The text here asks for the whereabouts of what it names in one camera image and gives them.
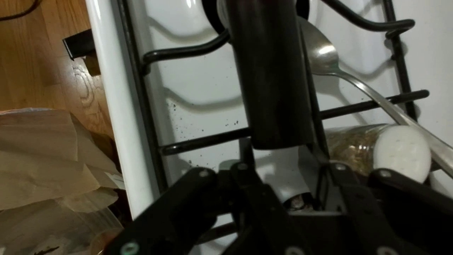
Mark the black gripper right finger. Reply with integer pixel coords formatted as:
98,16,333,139
302,145,453,255

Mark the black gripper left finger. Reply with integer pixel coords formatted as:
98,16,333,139
103,168,283,255

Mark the white gas stove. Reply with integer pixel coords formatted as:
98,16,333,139
84,0,453,255

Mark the black stove grate near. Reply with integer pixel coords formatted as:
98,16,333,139
115,0,430,196

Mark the brown paper bag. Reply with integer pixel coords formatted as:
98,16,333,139
0,109,125,213

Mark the metal spoon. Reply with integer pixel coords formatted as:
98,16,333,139
297,17,453,177

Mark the clear plastic bag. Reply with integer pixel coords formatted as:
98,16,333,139
0,202,123,255

